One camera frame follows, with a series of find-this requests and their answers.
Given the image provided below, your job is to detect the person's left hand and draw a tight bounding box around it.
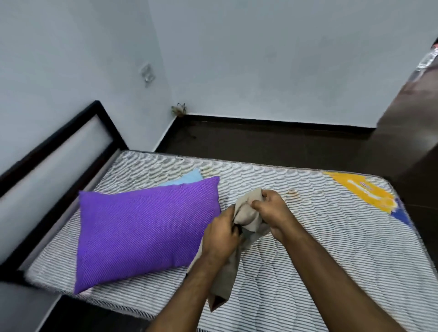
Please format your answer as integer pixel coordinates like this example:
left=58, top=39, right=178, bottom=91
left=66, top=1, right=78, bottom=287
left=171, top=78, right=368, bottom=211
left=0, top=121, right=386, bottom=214
left=202, top=205, right=242, bottom=264

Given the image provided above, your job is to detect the person's right hand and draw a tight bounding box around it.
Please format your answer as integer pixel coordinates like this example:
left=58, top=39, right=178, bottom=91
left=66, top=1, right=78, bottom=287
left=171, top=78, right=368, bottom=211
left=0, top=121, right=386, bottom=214
left=251, top=190, right=300, bottom=244

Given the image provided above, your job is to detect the plain taupe bed sheet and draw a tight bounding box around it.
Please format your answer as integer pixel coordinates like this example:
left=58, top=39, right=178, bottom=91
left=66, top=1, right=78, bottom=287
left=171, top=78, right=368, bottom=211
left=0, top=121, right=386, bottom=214
left=186, top=188, right=273, bottom=312

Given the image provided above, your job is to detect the light blue pillow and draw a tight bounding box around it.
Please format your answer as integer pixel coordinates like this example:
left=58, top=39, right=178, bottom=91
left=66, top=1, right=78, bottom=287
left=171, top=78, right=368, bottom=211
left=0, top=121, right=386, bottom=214
left=159, top=168, right=204, bottom=187

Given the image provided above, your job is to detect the purple dotted pillow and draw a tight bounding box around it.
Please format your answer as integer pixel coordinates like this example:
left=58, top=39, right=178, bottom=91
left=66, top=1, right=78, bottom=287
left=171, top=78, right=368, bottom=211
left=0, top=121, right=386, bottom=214
left=73, top=176, right=221, bottom=296

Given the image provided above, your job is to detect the person's left forearm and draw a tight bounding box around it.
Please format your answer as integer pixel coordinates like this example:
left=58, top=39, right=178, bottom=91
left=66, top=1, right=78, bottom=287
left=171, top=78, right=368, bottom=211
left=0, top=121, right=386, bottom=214
left=147, top=253, right=237, bottom=332

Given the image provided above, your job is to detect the person's right forearm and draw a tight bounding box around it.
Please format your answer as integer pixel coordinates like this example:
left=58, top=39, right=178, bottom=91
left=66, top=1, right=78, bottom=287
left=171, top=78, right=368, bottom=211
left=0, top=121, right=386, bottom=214
left=280, top=224, right=406, bottom=332

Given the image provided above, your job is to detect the white striped mattress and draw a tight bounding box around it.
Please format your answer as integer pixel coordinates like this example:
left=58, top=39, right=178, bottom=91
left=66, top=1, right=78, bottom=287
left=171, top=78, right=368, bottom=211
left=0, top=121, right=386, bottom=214
left=26, top=150, right=438, bottom=332

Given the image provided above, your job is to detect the dark brown door panel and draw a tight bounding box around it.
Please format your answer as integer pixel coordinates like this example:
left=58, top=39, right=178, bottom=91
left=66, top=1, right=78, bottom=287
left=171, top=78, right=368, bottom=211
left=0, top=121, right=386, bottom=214
left=375, top=34, right=438, bottom=192

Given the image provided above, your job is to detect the clear plastic bottle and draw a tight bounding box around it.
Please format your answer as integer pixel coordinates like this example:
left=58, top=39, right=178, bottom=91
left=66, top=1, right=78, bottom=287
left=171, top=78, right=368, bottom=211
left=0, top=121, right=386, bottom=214
left=416, top=44, right=438, bottom=73

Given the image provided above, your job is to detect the white wall socket plate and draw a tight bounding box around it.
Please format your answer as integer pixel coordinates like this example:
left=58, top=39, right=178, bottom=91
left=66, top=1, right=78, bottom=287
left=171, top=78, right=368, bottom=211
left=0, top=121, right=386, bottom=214
left=139, top=62, right=155, bottom=86

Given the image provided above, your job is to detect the dark wooden bed frame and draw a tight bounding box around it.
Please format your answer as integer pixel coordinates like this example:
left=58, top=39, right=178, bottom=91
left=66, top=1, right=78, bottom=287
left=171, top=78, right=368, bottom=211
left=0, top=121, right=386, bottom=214
left=0, top=100, right=129, bottom=285

